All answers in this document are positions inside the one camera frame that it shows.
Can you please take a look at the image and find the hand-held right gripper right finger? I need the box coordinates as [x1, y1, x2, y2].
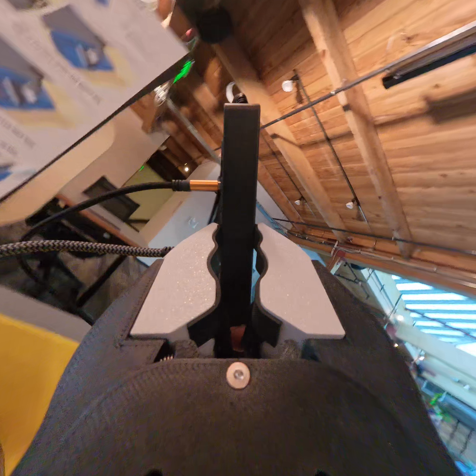
[254, 222, 347, 347]

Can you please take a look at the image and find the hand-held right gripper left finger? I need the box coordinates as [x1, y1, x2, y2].
[129, 222, 221, 347]

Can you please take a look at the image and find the black cable with gold plug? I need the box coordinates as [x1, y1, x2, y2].
[17, 179, 222, 261]

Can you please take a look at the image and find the black usb hub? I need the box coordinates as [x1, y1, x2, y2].
[217, 103, 262, 358]

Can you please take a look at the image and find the yellow plastic bin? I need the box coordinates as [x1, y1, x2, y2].
[0, 312, 80, 476]

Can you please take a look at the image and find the green lit sign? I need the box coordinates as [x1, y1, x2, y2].
[173, 59, 195, 85]

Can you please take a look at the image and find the instruction poster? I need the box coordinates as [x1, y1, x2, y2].
[0, 0, 192, 203]

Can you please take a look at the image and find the black-white braided cable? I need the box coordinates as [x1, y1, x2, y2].
[0, 240, 175, 258]

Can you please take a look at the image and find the pale hub tail cable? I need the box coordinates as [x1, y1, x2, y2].
[226, 81, 248, 105]

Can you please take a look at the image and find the black ceiling track rail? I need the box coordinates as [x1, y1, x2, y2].
[382, 44, 476, 90]

